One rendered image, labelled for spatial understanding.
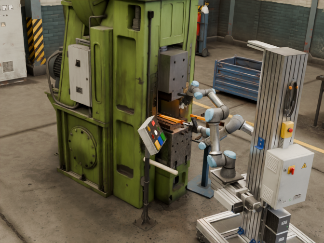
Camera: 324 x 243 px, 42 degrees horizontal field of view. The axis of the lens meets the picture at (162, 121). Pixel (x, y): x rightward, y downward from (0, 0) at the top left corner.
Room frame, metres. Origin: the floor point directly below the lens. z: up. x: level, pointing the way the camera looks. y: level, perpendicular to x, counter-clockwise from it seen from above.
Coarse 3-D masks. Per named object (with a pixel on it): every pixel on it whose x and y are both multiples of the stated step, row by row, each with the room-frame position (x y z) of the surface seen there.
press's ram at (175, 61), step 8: (168, 48) 4.46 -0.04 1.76; (160, 56) 4.21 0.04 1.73; (168, 56) 4.15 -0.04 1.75; (176, 56) 4.21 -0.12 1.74; (184, 56) 4.31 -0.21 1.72; (160, 64) 4.21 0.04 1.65; (168, 64) 4.14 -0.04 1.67; (176, 64) 4.21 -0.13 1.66; (184, 64) 4.32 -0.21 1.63; (160, 72) 4.21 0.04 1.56; (168, 72) 4.14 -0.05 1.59; (176, 72) 4.22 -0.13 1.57; (184, 72) 4.32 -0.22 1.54; (160, 80) 4.21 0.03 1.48; (168, 80) 4.14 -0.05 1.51; (176, 80) 4.22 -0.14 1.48; (184, 80) 4.33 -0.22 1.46; (160, 88) 4.20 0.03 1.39; (168, 88) 4.13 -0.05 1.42; (176, 88) 4.23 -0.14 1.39
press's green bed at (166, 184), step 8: (160, 168) 4.20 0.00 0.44; (176, 168) 4.20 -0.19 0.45; (184, 168) 4.31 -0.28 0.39; (160, 176) 4.20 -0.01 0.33; (168, 176) 4.12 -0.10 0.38; (176, 176) 4.34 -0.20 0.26; (184, 176) 4.36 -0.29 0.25; (160, 184) 4.20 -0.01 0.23; (168, 184) 4.13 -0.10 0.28; (176, 184) 4.29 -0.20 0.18; (184, 184) 4.34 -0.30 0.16; (160, 192) 4.20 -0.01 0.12; (168, 192) 4.12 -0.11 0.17; (176, 192) 4.22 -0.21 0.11; (184, 192) 4.35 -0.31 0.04; (160, 200) 4.19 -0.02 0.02; (168, 200) 4.12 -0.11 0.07
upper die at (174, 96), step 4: (160, 92) 4.27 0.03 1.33; (164, 92) 4.23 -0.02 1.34; (172, 92) 4.18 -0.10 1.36; (176, 92) 4.23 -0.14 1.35; (180, 92) 4.29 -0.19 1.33; (160, 96) 4.27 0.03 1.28; (164, 96) 4.23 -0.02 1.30; (168, 96) 4.19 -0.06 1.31; (172, 96) 4.18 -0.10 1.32; (176, 96) 4.24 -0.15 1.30; (180, 96) 4.29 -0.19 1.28; (172, 100) 4.18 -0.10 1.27
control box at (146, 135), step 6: (150, 120) 3.79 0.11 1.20; (156, 120) 3.90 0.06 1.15; (144, 126) 3.63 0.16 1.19; (150, 126) 3.71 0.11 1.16; (156, 126) 3.82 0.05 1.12; (138, 132) 3.60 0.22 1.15; (144, 132) 3.59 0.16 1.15; (150, 132) 3.65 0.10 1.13; (162, 132) 3.88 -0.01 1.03; (144, 138) 3.59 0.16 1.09; (150, 138) 3.58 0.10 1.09; (156, 138) 3.69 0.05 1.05; (150, 144) 3.57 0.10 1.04; (162, 144) 3.74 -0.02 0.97; (150, 150) 3.57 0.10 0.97; (156, 150) 3.56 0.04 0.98
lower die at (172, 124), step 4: (160, 116) 4.39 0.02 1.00; (168, 116) 4.42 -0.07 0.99; (160, 120) 4.32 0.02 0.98; (164, 120) 4.31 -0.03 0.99; (168, 120) 4.31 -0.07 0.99; (160, 124) 4.26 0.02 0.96; (164, 124) 4.22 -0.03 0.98; (168, 124) 4.21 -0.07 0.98; (172, 124) 4.21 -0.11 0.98; (176, 124) 4.26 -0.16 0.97; (180, 124) 4.31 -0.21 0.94; (168, 128) 4.18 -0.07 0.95; (172, 128) 4.20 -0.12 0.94; (176, 128) 4.26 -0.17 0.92
